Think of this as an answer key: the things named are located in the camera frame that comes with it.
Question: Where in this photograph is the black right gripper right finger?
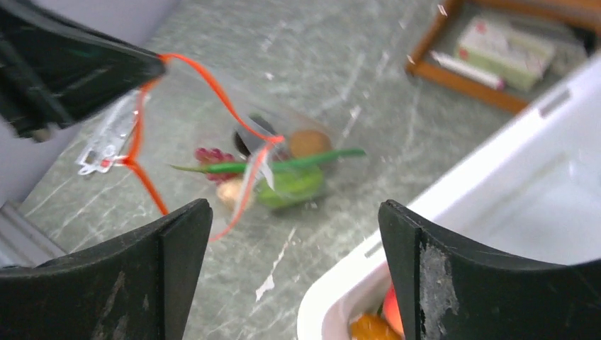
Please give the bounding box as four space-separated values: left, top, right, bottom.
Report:
378 200 600 339

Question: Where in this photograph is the white plastic bin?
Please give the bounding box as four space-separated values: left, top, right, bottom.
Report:
297 55 600 339

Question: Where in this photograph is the red grape bunch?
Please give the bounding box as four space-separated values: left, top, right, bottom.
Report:
194 148 238 184

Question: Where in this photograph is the white garlic bulb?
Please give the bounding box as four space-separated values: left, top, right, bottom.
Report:
216 177 243 211

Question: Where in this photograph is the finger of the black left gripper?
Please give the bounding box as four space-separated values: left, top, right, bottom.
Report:
1 1 166 141

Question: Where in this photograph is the green bean pod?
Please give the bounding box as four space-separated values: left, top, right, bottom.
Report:
169 148 367 174

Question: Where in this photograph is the aluminium rail frame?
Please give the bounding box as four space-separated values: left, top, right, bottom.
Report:
1 202 66 268

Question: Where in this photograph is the clear zip top bag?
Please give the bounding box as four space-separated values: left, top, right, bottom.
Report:
77 53 372 240

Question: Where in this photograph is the white pen on shelf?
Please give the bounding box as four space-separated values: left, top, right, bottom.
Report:
430 51 505 90

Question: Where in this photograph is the green starfruit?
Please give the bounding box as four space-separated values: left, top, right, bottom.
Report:
256 166 325 209

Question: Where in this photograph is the small orange fruit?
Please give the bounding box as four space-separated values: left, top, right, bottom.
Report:
349 314 404 340

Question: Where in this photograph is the wooden shelf rack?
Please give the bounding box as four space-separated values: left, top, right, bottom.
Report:
405 1 600 115

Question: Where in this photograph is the small red peach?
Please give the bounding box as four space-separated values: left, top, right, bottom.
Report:
381 285 405 337

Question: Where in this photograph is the white red box lower shelf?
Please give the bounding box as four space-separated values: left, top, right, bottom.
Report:
454 16 556 91

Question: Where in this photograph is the dark purple mangosteen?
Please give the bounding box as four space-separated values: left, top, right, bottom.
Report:
233 114 276 157

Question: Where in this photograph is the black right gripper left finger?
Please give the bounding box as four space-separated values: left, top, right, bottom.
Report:
1 199 213 339

